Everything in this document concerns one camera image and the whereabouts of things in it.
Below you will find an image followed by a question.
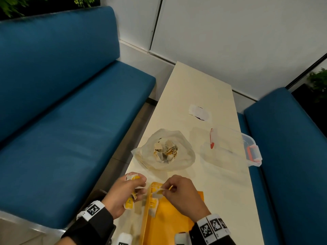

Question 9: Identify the person's right hand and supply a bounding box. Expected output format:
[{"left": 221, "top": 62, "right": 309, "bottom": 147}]
[{"left": 161, "top": 175, "right": 211, "bottom": 223}]

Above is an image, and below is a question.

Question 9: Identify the person's left hand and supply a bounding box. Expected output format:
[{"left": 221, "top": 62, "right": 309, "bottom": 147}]
[{"left": 102, "top": 172, "right": 147, "bottom": 219}]

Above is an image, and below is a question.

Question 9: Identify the bunch of tea bags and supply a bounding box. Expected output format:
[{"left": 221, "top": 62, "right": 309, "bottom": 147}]
[{"left": 124, "top": 173, "right": 146, "bottom": 210}]

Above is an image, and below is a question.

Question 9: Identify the yellow tray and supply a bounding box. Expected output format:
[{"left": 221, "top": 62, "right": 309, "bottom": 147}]
[{"left": 139, "top": 182, "right": 204, "bottom": 245}]

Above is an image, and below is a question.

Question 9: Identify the clear plastic bag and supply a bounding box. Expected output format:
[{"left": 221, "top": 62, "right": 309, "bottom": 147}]
[{"left": 131, "top": 129, "right": 196, "bottom": 171}]

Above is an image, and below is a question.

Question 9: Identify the clear box with red latches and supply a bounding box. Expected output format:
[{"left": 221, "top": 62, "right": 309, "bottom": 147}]
[{"left": 200, "top": 126, "right": 263, "bottom": 167}]

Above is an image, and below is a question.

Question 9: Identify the person's right forearm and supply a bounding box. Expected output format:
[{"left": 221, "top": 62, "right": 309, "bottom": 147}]
[{"left": 189, "top": 222, "right": 237, "bottom": 245}]

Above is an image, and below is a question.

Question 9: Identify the person's left forearm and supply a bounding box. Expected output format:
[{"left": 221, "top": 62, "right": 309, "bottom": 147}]
[{"left": 55, "top": 208, "right": 117, "bottom": 245}]

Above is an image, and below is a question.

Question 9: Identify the white marker wristband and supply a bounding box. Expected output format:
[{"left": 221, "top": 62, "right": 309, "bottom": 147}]
[
  {"left": 196, "top": 214, "right": 231, "bottom": 245},
  {"left": 76, "top": 200, "right": 106, "bottom": 222}
]

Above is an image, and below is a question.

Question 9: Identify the white paper patch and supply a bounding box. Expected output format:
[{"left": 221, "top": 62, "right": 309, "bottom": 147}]
[{"left": 188, "top": 104, "right": 213, "bottom": 123}]

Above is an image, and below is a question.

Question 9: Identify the blue sofa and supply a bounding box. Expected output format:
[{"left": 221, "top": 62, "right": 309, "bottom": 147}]
[
  {"left": 0, "top": 6, "right": 156, "bottom": 229},
  {"left": 237, "top": 87, "right": 327, "bottom": 245}
]

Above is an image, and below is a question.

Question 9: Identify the black metal pole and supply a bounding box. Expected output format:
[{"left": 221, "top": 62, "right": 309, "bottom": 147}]
[{"left": 285, "top": 53, "right": 327, "bottom": 89}]

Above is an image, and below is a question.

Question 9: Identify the green leafy plant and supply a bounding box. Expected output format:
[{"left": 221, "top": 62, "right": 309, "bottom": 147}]
[
  {"left": 306, "top": 68, "right": 327, "bottom": 100},
  {"left": 0, "top": 0, "right": 96, "bottom": 18}
]

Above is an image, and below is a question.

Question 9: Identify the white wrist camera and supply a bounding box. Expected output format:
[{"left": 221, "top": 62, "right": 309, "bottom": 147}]
[
  {"left": 116, "top": 232, "right": 133, "bottom": 245},
  {"left": 174, "top": 232, "right": 192, "bottom": 245}
]

